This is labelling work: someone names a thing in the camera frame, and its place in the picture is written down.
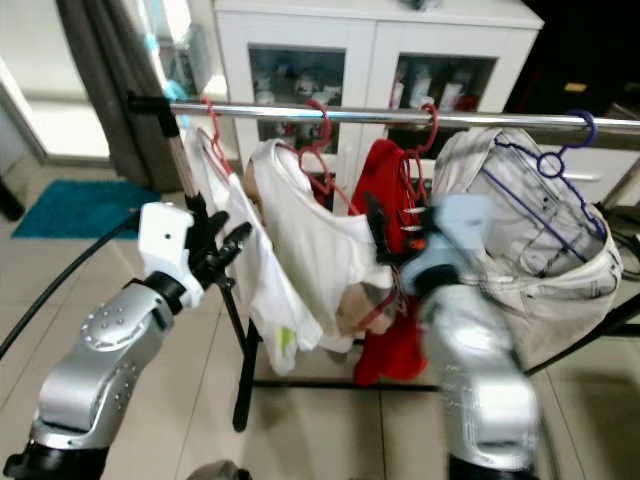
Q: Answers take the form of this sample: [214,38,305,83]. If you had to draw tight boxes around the thin white shirt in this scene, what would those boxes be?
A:
[182,125,306,376]

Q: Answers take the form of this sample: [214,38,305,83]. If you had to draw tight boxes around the red wire clothes hanger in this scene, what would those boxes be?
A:
[282,98,351,216]
[395,102,444,241]
[198,97,236,181]

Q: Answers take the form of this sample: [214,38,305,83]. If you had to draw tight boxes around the white shirt with tan patch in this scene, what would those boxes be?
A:
[245,138,396,351]

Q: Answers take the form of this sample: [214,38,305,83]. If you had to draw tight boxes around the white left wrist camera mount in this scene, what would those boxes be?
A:
[138,202,209,311]

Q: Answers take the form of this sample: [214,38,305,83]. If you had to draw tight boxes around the teal floor mat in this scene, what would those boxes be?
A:
[12,180,161,241]

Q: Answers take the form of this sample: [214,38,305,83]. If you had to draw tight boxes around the blue wire clothes hanger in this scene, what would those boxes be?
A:
[478,108,613,251]

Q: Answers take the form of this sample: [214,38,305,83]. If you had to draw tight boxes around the grey striped shirt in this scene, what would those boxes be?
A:
[430,127,626,366]

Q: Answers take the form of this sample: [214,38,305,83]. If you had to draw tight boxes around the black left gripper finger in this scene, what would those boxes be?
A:
[194,207,223,253]
[220,221,254,261]

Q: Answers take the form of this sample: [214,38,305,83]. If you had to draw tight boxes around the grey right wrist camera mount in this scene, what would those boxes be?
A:
[400,195,496,296]

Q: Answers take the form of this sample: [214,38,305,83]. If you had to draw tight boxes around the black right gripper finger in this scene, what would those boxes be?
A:
[363,192,396,265]

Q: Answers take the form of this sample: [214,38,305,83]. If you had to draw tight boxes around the black furniture leg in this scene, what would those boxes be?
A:
[0,180,26,223]

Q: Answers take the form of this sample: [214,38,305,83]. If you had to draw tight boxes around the grey curtain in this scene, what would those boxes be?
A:
[57,0,191,191]

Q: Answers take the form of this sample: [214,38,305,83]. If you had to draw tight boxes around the grey left robot leg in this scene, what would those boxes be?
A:
[188,460,253,480]

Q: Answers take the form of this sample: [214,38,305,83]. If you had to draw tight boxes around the plain red garment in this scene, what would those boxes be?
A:
[350,138,436,387]

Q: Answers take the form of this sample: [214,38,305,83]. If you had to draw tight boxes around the white glass door cabinet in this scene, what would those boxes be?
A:
[213,0,546,151]

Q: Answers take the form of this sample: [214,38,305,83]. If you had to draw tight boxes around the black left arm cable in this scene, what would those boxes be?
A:
[0,208,143,356]

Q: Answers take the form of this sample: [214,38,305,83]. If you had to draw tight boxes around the chrome rail clothes rack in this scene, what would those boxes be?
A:
[126,92,640,434]

